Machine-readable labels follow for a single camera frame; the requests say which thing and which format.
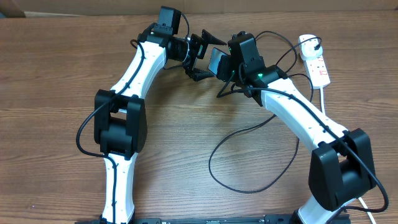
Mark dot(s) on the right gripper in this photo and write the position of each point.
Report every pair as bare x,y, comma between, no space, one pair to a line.
226,65

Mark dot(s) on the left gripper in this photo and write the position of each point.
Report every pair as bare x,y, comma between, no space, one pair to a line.
197,41

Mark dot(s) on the Samsung Galaxy smartphone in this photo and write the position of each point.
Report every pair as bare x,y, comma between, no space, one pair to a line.
215,59

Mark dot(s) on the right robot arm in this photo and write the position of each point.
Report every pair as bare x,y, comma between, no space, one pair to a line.
341,166

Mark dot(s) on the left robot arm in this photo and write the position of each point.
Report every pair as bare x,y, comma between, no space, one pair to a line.
120,123

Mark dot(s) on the white power strip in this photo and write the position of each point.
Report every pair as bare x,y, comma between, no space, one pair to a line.
317,71

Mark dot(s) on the white USB wall charger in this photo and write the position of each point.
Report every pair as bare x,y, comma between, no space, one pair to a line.
310,46

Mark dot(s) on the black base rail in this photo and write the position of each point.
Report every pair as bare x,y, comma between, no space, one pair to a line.
267,219

